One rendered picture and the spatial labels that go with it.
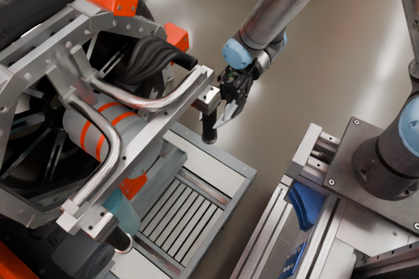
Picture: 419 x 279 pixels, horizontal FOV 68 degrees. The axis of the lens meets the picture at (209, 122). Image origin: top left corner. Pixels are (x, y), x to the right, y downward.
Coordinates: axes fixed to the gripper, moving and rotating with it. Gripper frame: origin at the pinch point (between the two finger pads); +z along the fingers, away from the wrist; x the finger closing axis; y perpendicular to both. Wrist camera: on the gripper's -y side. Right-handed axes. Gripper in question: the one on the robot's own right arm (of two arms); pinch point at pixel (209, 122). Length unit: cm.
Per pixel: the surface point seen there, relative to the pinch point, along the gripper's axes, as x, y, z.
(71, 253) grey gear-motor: -23, -42, 46
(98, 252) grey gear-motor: -17, -44, 41
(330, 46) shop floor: 3, -83, -138
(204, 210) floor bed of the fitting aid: -2, -77, 2
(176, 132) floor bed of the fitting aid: -38, -75, -23
